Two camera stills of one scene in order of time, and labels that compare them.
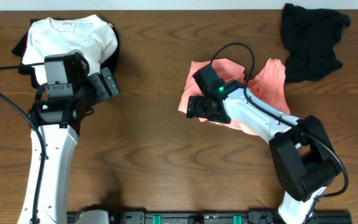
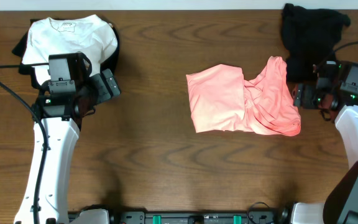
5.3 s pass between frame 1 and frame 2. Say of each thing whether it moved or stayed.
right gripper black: moved
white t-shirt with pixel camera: stayed
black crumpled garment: stayed
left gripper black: stayed
